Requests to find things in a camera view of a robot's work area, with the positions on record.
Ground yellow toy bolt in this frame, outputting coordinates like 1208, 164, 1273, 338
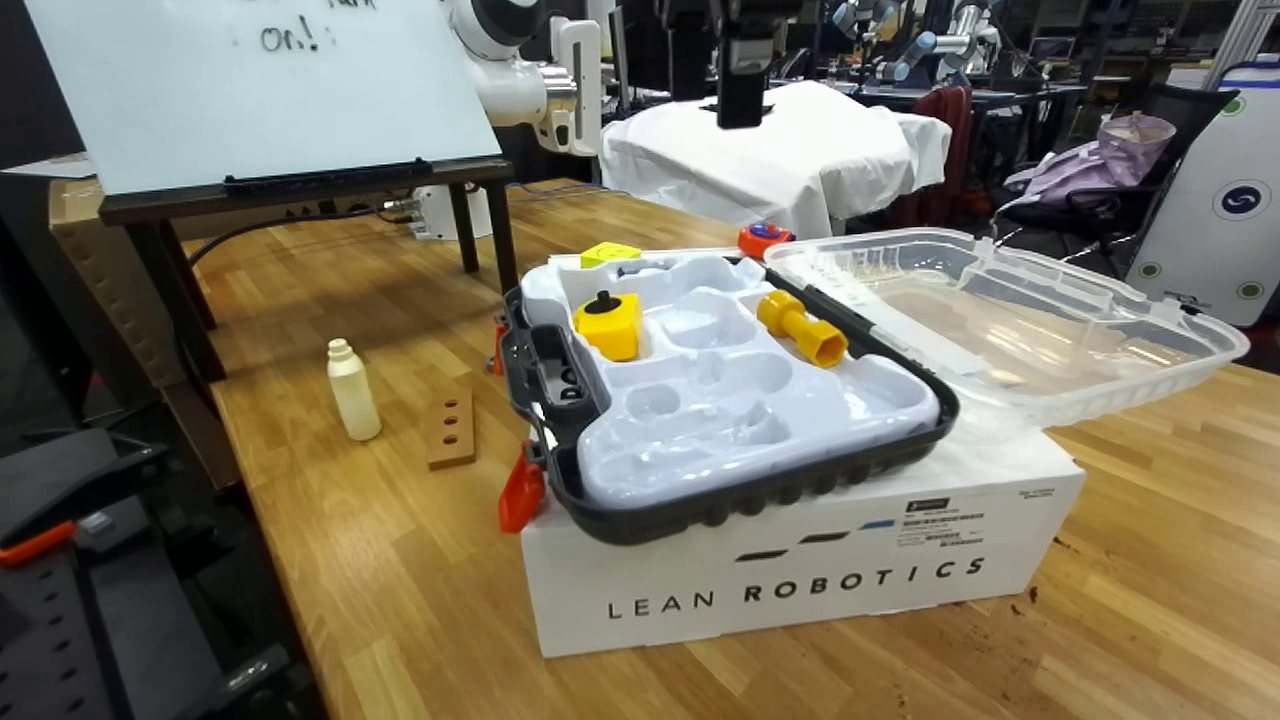
751, 287, 851, 371

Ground clear plastic case lid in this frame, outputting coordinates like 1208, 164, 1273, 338
761, 225, 1255, 434

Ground red cup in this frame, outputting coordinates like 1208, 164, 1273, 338
737, 219, 798, 263

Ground whiteboard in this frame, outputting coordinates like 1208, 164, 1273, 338
19, 0, 503, 200

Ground small cream bottle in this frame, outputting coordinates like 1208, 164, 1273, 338
322, 338, 388, 450

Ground purple cloth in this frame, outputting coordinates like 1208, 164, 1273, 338
1000, 110, 1179, 208

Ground black chair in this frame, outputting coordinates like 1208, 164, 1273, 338
993, 79, 1236, 278

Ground white machine blue logo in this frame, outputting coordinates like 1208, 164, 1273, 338
1125, 56, 1280, 331

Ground black whiteboard easel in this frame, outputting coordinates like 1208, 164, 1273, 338
94, 157, 524, 392

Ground yellow toy block round knob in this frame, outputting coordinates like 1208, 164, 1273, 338
573, 287, 647, 369

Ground wooden strip three holes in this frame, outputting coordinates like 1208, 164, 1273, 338
425, 384, 479, 473

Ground black perforated platform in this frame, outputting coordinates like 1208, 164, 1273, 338
0, 425, 322, 720

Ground white cardboard box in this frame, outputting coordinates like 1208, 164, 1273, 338
514, 384, 1088, 666

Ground white cloth covered table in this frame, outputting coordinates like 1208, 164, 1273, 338
597, 78, 955, 243

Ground orange handled tool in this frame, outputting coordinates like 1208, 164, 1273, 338
0, 517, 84, 575

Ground dark red chair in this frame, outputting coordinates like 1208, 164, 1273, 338
891, 79, 982, 231

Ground black toy case white tray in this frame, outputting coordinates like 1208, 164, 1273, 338
497, 243, 963, 549

